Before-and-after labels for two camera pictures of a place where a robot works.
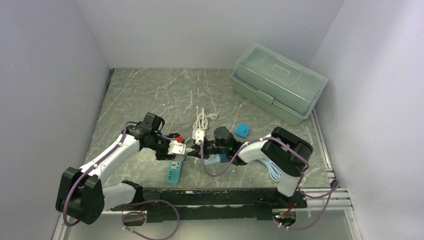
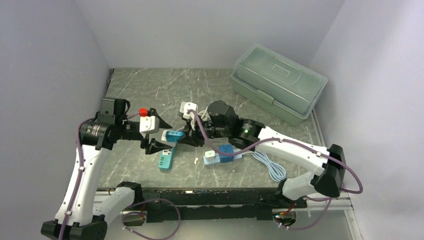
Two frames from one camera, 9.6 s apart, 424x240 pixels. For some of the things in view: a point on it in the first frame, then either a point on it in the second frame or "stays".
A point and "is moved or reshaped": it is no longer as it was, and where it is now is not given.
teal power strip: (175, 169) is moved or reshaped
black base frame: (165, 205) stays
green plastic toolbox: (277, 85) stays
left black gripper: (164, 155) → (154, 146)
